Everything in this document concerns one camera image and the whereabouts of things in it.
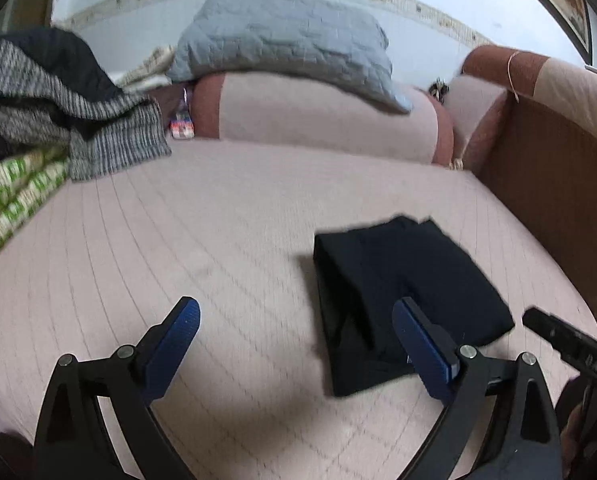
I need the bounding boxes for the small pink and red cushion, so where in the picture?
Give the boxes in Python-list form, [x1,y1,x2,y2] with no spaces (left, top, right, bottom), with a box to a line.
[449,74,509,176]

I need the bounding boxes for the black pants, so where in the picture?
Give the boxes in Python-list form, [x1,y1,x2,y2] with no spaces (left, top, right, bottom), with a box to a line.
[313,215,515,398]

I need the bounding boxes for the cream cloth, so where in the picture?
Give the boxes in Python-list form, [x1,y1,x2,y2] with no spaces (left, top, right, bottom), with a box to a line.
[114,45,179,89]

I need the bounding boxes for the colourful packet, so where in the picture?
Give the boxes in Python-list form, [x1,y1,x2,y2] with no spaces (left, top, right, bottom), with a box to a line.
[170,87,197,140]

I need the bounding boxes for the brown sofa armrest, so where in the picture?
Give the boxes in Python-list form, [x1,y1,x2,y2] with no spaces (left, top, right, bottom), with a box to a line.
[461,45,597,341]

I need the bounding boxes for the pink and red bolster cushion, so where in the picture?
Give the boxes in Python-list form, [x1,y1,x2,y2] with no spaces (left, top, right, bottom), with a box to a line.
[191,71,454,166]

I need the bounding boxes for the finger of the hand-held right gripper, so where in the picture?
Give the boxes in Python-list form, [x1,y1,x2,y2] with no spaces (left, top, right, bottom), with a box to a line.
[522,306,597,396]

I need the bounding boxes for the green patterned blanket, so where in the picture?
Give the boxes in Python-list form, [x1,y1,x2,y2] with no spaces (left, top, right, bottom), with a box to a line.
[0,147,72,277]

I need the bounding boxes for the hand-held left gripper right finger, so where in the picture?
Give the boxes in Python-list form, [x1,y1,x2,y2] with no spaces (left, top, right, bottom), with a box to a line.
[391,296,564,480]

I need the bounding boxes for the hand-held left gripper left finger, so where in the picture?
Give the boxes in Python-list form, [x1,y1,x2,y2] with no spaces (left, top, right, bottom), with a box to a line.
[32,296,202,480]

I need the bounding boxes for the cream cord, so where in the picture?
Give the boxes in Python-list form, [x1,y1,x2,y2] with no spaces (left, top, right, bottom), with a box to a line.
[507,51,522,106]

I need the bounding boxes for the grey quilted pillow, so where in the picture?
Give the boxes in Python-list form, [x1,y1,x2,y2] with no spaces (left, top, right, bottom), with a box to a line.
[167,0,413,114]

